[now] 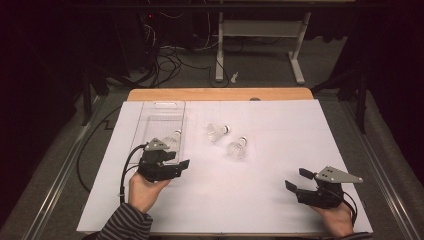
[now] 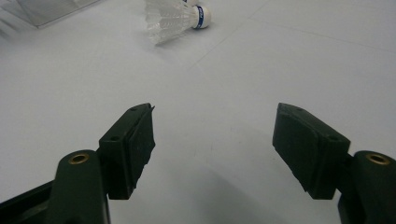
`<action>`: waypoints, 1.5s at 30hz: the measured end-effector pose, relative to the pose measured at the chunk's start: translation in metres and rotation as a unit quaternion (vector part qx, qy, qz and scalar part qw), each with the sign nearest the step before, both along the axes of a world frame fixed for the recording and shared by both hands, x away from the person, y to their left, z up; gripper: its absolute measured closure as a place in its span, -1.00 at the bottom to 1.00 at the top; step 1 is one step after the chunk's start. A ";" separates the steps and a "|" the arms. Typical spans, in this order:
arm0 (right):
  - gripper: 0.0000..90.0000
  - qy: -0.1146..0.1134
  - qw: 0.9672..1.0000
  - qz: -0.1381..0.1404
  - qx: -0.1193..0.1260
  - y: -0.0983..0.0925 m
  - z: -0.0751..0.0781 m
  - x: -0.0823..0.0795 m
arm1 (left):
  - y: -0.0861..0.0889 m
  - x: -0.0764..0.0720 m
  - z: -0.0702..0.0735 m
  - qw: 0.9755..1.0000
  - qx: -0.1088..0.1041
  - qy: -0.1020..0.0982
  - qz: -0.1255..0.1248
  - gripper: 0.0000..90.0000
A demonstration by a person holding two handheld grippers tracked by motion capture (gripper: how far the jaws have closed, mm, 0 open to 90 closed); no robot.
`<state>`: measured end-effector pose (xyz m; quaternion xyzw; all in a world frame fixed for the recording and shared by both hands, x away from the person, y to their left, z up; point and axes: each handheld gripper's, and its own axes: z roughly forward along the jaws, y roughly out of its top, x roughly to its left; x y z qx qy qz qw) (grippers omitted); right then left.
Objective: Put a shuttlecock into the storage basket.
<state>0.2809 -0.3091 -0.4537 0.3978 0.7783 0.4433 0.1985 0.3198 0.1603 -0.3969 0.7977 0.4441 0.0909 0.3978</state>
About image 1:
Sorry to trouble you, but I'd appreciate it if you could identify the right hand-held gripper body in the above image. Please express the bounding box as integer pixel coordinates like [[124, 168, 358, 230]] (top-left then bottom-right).
[[295, 165, 364, 210]]

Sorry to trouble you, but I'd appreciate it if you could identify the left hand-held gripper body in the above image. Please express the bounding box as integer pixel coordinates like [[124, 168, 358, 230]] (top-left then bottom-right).
[[137, 137, 181, 183]]

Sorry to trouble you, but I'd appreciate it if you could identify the clear plastic bin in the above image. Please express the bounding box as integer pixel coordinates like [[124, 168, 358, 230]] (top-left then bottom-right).
[[129, 100, 187, 168]]

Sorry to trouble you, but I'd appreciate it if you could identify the person's right hand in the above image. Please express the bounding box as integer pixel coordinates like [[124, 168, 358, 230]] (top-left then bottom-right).
[[309, 201, 355, 238]]

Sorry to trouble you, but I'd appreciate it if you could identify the person's left hand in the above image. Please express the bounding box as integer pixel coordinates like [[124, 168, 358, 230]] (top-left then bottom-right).
[[128, 171, 172, 214]]

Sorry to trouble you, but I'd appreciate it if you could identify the white table cover sheet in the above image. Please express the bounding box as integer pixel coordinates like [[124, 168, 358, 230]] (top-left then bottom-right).
[[76, 99, 374, 234]]

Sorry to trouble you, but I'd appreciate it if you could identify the black metal stand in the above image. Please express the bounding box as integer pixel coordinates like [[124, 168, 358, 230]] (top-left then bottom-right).
[[311, 66, 369, 134], [79, 64, 111, 127]]

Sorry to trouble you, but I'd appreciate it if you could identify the left hand-held gripper black cable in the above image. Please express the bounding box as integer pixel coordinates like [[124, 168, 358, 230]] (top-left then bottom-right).
[[119, 143, 148, 205]]

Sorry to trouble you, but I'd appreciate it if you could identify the hand-held gripper black cable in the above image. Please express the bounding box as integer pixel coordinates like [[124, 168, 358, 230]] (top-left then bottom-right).
[[339, 189, 358, 226], [119, 143, 148, 205]]

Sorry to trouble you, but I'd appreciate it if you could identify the right hand-held gripper black cable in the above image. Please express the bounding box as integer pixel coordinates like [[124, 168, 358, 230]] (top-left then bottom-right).
[[339, 189, 358, 226]]

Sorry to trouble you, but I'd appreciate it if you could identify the metal floor rail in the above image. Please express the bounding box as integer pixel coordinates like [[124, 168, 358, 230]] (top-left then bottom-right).
[[339, 99, 418, 240], [21, 94, 108, 240]]

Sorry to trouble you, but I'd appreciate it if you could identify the black floor cable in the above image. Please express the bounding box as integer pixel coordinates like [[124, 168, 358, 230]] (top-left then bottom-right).
[[76, 105, 123, 193]]

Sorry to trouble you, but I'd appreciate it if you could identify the tangle of floor cables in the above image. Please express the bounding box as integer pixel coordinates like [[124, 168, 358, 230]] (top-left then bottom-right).
[[143, 9, 231, 88]]

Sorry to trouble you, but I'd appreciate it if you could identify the white metal table frame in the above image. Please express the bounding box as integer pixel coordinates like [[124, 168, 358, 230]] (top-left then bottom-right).
[[214, 11, 313, 85]]

